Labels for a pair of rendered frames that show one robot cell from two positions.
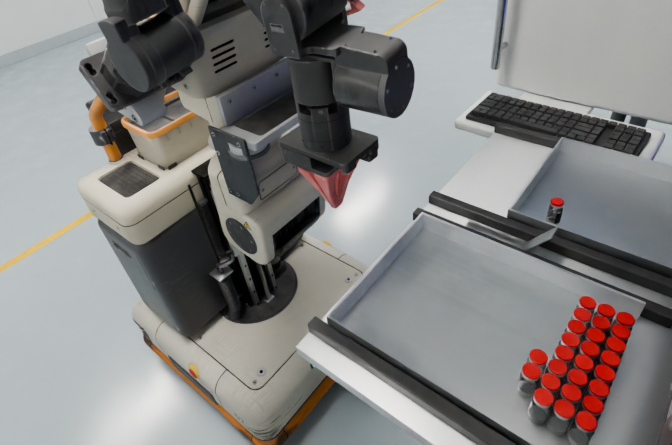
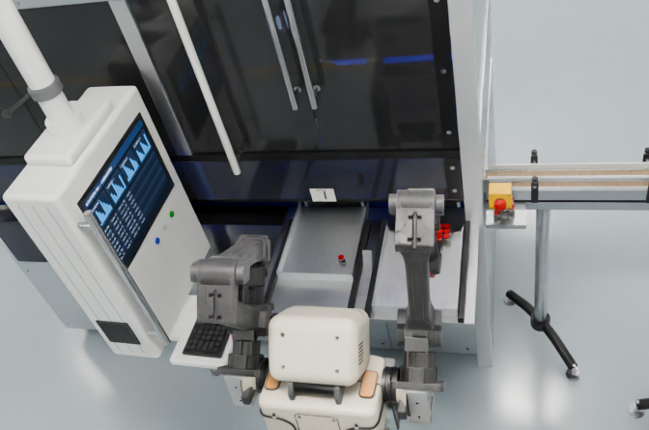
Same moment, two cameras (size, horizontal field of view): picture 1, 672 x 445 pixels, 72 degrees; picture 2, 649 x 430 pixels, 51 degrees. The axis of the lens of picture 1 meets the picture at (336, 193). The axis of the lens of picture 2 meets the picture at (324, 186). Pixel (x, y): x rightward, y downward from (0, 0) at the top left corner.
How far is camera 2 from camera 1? 1.89 m
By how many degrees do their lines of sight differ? 79
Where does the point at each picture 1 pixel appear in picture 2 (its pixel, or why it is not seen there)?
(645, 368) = not seen: hidden behind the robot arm
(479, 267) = (388, 280)
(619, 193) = (310, 248)
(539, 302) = (397, 257)
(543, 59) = (163, 308)
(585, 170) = (295, 264)
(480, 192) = (332, 299)
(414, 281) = not seen: hidden behind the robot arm
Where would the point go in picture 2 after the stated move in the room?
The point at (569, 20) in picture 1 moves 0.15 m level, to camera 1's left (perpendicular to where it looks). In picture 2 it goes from (157, 277) to (174, 306)
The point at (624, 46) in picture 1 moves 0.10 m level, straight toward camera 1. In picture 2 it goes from (177, 255) to (205, 252)
